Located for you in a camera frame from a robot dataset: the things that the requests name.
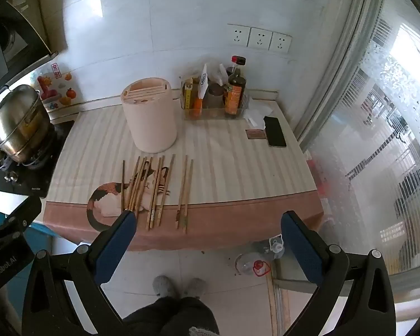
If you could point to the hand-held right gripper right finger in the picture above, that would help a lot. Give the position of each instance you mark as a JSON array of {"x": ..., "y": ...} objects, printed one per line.
[{"x": 301, "y": 248}]

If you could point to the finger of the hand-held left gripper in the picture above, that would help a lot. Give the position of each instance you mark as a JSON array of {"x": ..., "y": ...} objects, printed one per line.
[{"x": 21, "y": 213}]

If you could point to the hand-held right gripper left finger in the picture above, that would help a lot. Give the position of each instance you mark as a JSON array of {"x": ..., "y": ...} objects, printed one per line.
[{"x": 115, "y": 248}]

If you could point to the row of wooden chopsticks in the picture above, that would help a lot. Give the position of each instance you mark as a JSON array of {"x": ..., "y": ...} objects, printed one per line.
[{"x": 136, "y": 190}]

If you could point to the clear bottle white cap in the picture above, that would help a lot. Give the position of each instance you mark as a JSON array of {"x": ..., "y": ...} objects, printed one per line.
[{"x": 274, "y": 246}]

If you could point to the teal base cabinet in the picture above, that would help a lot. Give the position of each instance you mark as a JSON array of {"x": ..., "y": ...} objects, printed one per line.
[{"x": 42, "y": 234}]

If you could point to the black glass gas stove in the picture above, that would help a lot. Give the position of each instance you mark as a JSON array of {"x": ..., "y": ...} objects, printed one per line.
[{"x": 24, "y": 182}]

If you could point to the grey slipper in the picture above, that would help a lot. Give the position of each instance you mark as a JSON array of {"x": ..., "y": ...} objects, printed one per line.
[
  {"x": 162, "y": 285},
  {"x": 194, "y": 287}
]

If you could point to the door floor track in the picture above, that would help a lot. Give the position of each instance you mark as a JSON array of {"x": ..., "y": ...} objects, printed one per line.
[{"x": 276, "y": 304}]

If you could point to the person's dark trousered legs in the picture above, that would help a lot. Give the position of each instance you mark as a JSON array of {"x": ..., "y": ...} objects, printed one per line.
[{"x": 168, "y": 316}]

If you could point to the stainless steel steamer pot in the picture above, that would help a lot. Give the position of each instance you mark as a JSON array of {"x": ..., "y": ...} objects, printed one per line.
[{"x": 19, "y": 122}]

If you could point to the striped cat print tablecloth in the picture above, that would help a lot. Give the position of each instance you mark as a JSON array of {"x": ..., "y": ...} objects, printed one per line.
[{"x": 224, "y": 168}]

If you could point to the black smartphone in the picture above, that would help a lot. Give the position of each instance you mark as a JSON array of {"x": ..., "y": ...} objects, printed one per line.
[{"x": 274, "y": 131}]

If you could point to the small brown card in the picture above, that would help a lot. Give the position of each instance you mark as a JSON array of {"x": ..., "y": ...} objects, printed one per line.
[{"x": 255, "y": 134}]

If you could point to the frosted glass sliding door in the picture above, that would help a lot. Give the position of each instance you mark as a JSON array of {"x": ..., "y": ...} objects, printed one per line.
[{"x": 371, "y": 129}]

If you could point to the clear condiment tray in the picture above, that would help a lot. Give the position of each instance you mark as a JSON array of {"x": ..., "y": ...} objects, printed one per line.
[{"x": 213, "y": 113}]

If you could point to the orange seasoning packet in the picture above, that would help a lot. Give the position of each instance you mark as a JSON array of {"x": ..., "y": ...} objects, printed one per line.
[{"x": 197, "y": 106}]

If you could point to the dark sauce bottle orange label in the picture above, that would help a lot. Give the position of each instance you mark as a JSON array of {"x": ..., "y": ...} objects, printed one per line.
[{"x": 233, "y": 98}]

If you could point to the black range hood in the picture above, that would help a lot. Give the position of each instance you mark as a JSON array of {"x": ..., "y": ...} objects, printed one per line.
[{"x": 17, "y": 42}]

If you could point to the yellow seasoning box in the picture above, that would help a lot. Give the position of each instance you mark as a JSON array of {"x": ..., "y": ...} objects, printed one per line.
[{"x": 188, "y": 94}]

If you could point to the grey lidded spice jar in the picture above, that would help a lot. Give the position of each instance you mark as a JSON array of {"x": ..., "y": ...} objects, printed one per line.
[{"x": 215, "y": 94}]

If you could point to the white labelled packet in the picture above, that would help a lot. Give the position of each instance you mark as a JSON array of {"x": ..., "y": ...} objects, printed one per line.
[{"x": 203, "y": 82}]

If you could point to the white folded packet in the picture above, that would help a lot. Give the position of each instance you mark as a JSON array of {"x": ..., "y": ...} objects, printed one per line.
[{"x": 224, "y": 71}]

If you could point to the dark bottle red black cap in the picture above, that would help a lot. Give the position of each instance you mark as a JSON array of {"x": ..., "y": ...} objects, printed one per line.
[{"x": 238, "y": 61}]

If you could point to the fruit print wall sticker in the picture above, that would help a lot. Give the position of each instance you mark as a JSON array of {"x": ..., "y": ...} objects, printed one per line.
[{"x": 57, "y": 91}]

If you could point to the beige wall cabinet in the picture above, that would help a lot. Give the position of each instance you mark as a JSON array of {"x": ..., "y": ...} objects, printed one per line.
[{"x": 45, "y": 14}]

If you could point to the white wall socket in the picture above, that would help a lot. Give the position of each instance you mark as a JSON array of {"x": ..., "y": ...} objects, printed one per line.
[
  {"x": 260, "y": 39},
  {"x": 279, "y": 43},
  {"x": 238, "y": 35}
]

